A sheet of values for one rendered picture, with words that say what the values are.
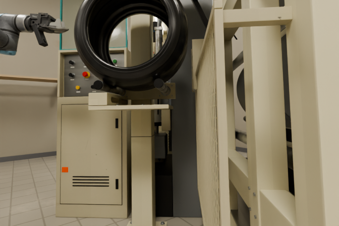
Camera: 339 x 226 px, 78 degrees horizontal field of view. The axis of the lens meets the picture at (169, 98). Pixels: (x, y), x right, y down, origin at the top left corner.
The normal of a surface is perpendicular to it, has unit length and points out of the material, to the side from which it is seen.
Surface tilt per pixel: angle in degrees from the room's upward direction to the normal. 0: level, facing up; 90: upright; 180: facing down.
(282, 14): 90
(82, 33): 92
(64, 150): 90
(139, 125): 90
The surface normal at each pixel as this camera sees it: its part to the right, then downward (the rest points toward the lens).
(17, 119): 0.59, -0.06
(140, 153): -0.07, -0.06
